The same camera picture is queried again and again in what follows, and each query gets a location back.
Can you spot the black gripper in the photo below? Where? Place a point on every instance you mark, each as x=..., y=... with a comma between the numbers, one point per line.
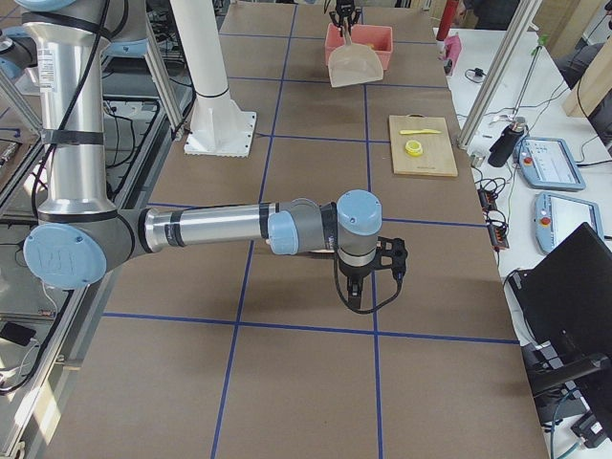
x=345, y=10
x=352, y=272

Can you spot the beige plastic dustpan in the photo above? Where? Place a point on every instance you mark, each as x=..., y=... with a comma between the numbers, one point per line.
x=353, y=64

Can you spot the beige hand brush black bristles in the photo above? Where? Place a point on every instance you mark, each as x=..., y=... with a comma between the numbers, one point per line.
x=325, y=251

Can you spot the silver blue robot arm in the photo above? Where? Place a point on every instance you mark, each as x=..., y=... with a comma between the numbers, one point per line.
x=82, y=235

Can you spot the pink plastic bin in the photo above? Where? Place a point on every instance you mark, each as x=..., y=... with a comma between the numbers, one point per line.
x=382, y=36

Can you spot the yellow plastic knife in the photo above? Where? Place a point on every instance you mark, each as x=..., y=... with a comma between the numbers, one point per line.
x=426, y=131

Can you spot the yellow toy lemon slice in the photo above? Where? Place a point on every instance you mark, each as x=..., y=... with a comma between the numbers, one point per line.
x=413, y=148

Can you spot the person in dark jacket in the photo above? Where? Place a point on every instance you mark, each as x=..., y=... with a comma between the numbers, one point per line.
x=493, y=15

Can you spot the bamboo cutting board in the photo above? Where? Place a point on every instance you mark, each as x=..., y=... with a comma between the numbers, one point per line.
x=437, y=160

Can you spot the metal rod tool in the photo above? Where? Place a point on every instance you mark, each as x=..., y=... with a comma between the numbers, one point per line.
x=541, y=43

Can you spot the black water bottle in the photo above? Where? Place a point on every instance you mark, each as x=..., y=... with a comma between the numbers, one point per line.
x=504, y=147

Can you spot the black laptop monitor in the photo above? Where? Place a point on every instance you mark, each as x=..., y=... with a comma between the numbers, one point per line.
x=566, y=297

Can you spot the teach pendant tablet near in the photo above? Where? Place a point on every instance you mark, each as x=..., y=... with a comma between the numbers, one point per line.
x=557, y=216

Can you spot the teach pendant tablet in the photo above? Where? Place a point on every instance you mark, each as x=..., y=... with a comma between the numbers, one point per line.
x=547, y=163
x=557, y=216

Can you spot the teach pendant tablet far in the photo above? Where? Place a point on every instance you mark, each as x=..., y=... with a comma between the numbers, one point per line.
x=547, y=163

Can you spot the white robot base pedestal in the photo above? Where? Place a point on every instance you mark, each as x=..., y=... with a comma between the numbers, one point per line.
x=218, y=126

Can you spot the aluminium frame post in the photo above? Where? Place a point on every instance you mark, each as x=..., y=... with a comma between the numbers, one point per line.
x=521, y=21

